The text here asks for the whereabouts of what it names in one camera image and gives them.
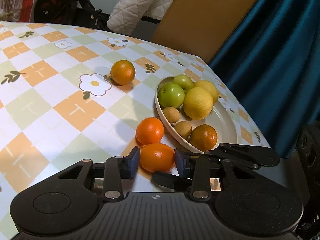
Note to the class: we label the red printed backdrop cloth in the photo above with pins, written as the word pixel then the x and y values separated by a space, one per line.
pixel 15 0

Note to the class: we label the dark greenish orange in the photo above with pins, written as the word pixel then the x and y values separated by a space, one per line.
pixel 203 135
pixel 122 72

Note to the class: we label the pale green apple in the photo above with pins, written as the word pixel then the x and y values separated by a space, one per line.
pixel 183 81

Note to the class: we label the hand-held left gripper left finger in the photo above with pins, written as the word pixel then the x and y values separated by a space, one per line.
pixel 135 161

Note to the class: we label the black exercise bike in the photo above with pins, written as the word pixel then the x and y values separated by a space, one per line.
pixel 62 5

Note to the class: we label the teal curtain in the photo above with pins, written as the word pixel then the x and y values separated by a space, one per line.
pixel 275 67

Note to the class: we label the small brown longan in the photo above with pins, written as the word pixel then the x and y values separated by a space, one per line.
pixel 183 129
pixel 171 115

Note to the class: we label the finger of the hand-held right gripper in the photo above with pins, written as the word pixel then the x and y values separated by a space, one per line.
pixel 165 178
pixel 250 153

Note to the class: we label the checkered floral tablecloth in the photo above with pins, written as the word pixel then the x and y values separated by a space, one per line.
pixel 50 105

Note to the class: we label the yellow lemon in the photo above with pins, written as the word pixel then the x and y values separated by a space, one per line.
pixel 197 103
pixel 208 87

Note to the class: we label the bright green apple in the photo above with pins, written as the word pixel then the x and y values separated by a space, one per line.
pixel 171 95

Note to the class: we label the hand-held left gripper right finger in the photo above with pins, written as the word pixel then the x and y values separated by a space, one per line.
pixel 179 163

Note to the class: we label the wooden panel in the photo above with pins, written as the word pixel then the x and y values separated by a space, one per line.
pixel 205 17

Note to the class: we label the white quilted blanket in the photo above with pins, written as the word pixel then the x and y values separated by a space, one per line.
pixel 140 2

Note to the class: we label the cream round plate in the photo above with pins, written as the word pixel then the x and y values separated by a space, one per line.
pixel 222 127

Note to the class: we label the bright orange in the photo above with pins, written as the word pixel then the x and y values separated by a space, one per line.
pixel 157 157
pixel 149 131

